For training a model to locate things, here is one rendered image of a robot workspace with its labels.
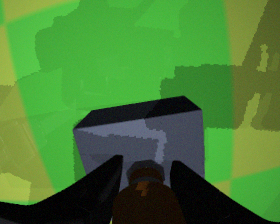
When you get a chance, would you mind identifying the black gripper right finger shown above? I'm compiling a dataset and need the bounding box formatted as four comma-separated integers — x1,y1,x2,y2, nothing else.
169,161,280,224

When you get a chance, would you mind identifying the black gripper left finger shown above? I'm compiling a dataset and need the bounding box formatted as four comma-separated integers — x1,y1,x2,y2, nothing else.
0,155,123,224

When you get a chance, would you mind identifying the orange cylinder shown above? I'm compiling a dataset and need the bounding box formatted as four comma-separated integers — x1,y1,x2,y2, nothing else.
112,181,187,224

